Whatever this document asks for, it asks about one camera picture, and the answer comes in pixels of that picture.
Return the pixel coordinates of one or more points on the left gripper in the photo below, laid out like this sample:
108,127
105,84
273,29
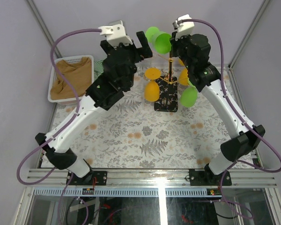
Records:
139,52

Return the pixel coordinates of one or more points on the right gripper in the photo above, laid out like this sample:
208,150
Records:
175,43

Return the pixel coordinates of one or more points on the green plastic cup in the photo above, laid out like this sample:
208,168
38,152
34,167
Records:
159,39

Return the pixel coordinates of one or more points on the orange wine glass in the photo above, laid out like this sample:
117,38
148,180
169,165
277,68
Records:
181,62
183,78

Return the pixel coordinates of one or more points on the orange plastic cup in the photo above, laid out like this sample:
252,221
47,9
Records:
152,90

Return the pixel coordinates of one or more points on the green wine glass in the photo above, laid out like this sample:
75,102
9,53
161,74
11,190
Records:
189,96

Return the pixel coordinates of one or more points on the gold wine glass rack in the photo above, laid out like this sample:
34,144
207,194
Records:
168,99

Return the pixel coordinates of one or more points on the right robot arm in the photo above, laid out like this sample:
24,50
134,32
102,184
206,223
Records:
193,51

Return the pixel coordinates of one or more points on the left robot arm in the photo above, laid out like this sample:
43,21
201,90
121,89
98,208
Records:
116,79

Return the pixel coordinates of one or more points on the green striped cloth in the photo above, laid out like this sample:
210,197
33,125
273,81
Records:
98,68

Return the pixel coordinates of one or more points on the white plastic basket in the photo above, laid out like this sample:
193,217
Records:
71,59

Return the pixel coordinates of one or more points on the brown cloth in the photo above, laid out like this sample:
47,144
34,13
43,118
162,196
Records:
79,75

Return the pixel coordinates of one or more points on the floral tablecloth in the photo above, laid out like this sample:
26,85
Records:
133,135

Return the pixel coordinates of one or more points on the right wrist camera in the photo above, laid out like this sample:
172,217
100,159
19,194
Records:
183,28

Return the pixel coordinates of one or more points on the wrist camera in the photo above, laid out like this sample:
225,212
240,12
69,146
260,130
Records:
115,34
183,28

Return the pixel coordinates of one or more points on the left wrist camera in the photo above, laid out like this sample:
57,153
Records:
115,34

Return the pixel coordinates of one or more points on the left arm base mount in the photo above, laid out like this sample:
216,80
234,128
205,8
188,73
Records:
100,178

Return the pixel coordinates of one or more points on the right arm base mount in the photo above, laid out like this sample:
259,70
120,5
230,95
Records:
203,177

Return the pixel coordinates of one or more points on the aluminium rail frame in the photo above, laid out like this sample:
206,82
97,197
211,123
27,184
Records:
171,178

